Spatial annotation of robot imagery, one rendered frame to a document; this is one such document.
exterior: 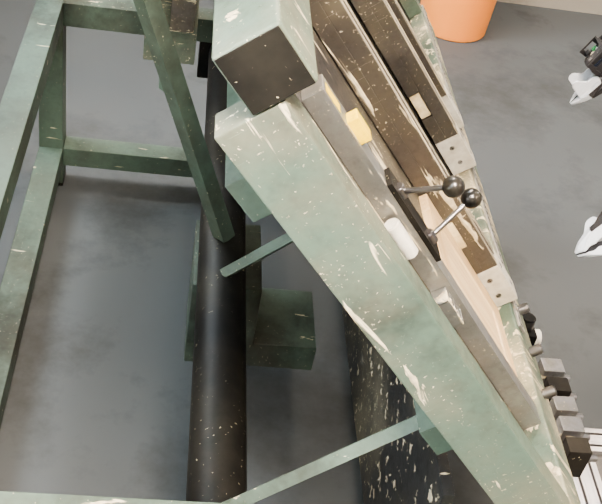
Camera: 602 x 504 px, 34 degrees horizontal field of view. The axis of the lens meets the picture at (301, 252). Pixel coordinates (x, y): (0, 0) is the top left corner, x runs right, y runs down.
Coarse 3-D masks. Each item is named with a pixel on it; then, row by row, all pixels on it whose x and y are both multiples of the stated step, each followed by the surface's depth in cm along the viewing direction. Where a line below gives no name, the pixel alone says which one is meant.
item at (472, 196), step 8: (464, 192) 178; (472, 192) 177; (464, 200) 177; (472, 200) 177; (480, 200) 177; (456, 208) 178; (464, 208) 178; (472, 208) 178; (448, 216) 178; (440, 224) 177; (432, 232) 176; (432, 240) 176
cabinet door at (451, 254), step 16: (432, 208) 212; (432, 224) 205; (448, 240) 214; (448, 256) 207; (464, 256) 224; (464, 272) 217; (464, 288) 208; (480, 288) 225; (480, 304) 218; (496, 320) 227; (496, 336) 219; (512, 368) 218
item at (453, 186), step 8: (456, 176) 163; (400, 184) 169; (448, 184) 162; (456, 184) 162; (464, 184) 163; (400, 192) 169; (408, 192) 169; (416, 192) 168; (448, 192) 162; (456, 192) 162
